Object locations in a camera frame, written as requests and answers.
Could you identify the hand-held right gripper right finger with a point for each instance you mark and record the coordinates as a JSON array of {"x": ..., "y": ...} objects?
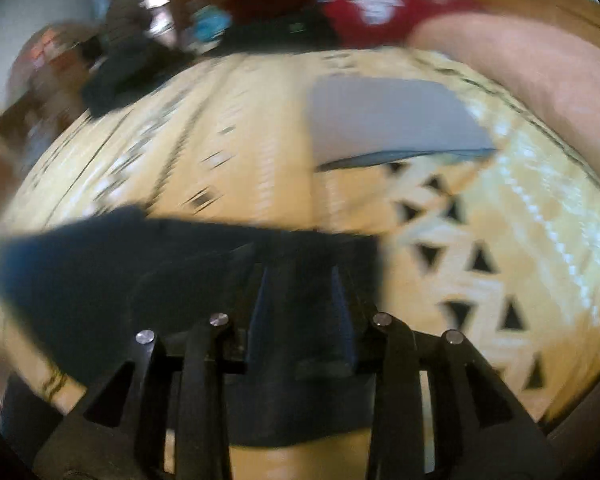
[{"x": 341, "y": 312}]

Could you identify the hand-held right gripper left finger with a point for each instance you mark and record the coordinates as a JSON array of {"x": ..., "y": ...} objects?
[{"x": 257, "y": 312}]

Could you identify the dark navy pants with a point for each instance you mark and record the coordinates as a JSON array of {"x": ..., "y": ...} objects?
[{"x": 130, "y": 270}]

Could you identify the yellow patterned blanket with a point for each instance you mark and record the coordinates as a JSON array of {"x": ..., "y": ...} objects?
[{"x": 260, "y": 150}]

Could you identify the grey folded cloth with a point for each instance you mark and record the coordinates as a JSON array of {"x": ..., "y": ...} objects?
[{"x": 387, "y": 115}]

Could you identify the dark grey cloth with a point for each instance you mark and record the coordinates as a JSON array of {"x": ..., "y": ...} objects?
[{"x": 130, "y": 75}]

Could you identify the black cloth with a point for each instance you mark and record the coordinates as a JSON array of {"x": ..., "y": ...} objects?
[{"x": 280, "y": 35}]

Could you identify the teal cloth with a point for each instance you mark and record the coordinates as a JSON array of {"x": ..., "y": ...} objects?
[{"x": 211, "y": 22}]

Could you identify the red shirt with white print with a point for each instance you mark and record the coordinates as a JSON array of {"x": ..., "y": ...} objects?
[{"x": 380, "y": 12}]

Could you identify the pink blanket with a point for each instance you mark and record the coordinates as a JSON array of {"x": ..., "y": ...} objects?
[{"x": 540, "y": 65}]

